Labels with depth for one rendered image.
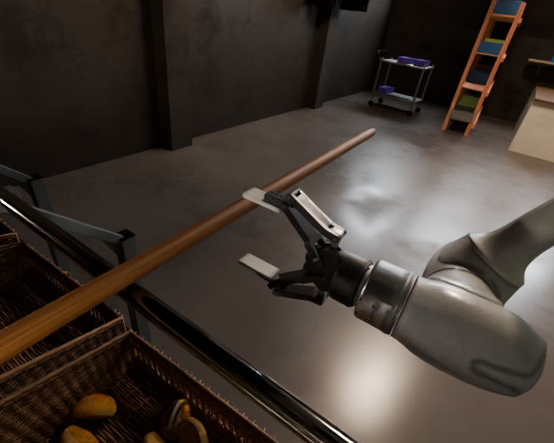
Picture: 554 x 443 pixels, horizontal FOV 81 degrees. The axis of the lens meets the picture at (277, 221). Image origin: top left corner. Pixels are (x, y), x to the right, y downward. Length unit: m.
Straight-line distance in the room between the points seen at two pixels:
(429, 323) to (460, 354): 0.04
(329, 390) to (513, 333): 1.40
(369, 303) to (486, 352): 0.13
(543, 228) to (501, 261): 0.06
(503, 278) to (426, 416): 1.41
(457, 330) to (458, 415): 1.57
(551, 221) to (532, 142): 6.09
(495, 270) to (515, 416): 1.65
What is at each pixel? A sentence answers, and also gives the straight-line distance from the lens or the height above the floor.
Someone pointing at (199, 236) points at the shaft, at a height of 1.20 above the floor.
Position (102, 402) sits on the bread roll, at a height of 0.65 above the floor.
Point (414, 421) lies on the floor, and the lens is 1.87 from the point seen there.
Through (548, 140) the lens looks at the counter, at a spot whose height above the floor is 0.29.
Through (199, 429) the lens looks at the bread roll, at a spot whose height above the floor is 0.65.
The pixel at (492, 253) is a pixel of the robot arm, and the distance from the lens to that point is 0.56.
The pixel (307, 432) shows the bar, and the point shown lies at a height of 1.17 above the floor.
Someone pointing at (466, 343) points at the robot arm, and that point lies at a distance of 0.44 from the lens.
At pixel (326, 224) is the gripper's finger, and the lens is 0.46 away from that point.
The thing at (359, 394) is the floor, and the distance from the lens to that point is 1.83.
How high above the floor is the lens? 1.51
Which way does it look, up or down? 33 degrees down
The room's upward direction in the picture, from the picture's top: 8 degrees clockwise
